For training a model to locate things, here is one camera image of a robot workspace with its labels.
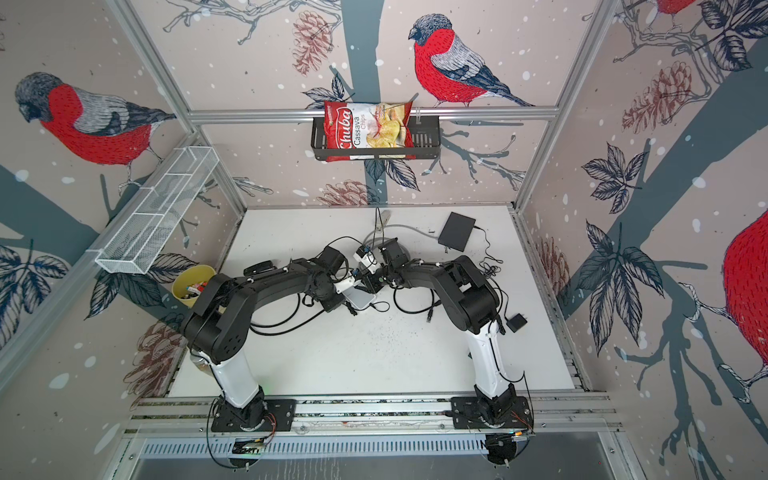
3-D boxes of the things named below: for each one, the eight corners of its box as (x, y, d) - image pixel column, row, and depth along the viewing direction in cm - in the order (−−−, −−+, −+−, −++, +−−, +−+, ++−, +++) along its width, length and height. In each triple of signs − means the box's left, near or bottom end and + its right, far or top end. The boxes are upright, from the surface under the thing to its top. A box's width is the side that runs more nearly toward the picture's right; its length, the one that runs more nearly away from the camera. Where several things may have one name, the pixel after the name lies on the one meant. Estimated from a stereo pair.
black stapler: (247, 279, 103) (242, 272, 100) (247, 272, 105) (243, 265, 102) (276, 272, 105) (272, 265, 102) (275, 265, 107) (272, 259, 104)
